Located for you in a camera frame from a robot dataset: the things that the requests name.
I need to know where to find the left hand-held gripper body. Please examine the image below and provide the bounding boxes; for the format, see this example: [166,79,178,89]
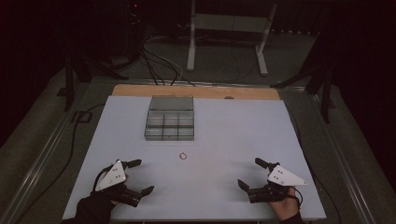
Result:
[92,159,142,208]

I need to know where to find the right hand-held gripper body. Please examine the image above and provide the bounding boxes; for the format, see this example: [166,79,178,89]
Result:
[247,161,309,204]

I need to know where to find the clear plastic compartment box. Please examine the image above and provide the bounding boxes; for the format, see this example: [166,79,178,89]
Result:
[144,95,195,142]

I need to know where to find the person's right hand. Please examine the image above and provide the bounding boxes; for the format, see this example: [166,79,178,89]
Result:
[268,186,302,223]

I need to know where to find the person's left hand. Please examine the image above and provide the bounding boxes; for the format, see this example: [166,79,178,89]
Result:
[76,192,120,219]

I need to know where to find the wooden board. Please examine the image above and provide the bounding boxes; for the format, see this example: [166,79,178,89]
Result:
[111,84,281,101]

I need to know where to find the black tripod stand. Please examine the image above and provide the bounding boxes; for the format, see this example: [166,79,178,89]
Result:
[56,52,129,112]
[270,59,336,124]

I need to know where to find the white metal stand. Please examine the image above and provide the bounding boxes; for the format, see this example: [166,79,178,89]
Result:
[186,0,278,77]

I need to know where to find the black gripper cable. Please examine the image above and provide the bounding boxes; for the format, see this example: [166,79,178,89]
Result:
[289,186,304,209]

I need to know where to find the black floor cable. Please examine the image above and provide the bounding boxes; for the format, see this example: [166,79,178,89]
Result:
[13,103,106,224]

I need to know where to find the metal floor rail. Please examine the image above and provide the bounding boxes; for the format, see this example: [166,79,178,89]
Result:
[0,90,94,224]
[306,88,379,224]

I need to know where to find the black cable bundle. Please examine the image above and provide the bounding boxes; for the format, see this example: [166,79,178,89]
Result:
[138,46,197,88]

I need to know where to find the white cable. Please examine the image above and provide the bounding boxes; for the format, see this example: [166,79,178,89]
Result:
[142,35,185,86]

